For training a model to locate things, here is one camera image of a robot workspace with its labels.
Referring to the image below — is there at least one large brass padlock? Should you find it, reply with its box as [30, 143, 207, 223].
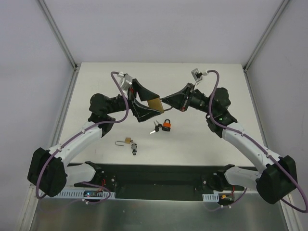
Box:
[147, 98, 173, 114]

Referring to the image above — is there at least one black-headed key bunch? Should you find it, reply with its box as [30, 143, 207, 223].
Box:
[150, 120, 163, 134]

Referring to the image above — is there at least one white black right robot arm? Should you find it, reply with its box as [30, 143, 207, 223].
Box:
[161, 83, 297, 204]

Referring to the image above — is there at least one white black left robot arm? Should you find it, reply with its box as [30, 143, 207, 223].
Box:
[27, 76, 161, 197]

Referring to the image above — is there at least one small brass padlock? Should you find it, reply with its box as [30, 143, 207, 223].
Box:
[115, 137, 133, 146]

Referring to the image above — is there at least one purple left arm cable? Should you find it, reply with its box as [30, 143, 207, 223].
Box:
[35, 71, 132, 200]

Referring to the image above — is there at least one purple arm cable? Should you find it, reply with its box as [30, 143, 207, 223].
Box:
[35, 71, 132, 200]
[205, 69, 308, 214]

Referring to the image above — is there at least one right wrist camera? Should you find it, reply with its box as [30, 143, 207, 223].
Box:
[191, 68, 208, 89]

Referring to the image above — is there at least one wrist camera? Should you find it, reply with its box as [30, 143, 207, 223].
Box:
[117, 72, 132, 91]
[191, 68, 208, 89]

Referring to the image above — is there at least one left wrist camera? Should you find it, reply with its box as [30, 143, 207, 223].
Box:
[117, 72, 132, 91]

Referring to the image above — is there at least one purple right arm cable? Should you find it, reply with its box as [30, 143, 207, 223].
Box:
[205, 69, 308, 214]

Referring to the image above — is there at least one panda keychain charm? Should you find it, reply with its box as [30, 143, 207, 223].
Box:
[131, 142, 138, 155]

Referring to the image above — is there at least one left aluminium frame post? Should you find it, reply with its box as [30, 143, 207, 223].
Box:
[36, 0, 81, 72]

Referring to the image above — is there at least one aluminium frame post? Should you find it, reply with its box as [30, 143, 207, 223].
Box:
[36, 0, 81, 72]
[243, 0, 292, 72]

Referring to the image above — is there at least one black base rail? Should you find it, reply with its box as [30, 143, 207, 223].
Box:
[66, 160, 250, 201]

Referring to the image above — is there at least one right white cable duct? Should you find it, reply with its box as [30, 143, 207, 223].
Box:
[202, 193, 219, 203]

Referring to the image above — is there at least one white cable duct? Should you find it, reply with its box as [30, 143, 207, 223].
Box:
[202, 193, 219, 203]
[54, 189, 116, 200]

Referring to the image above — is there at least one left white cable duct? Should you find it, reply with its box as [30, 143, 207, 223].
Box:
[54, 189, 116, 200]

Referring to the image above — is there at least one right aluminium frame post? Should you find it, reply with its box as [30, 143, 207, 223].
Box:
[243, 0, 292, 72]

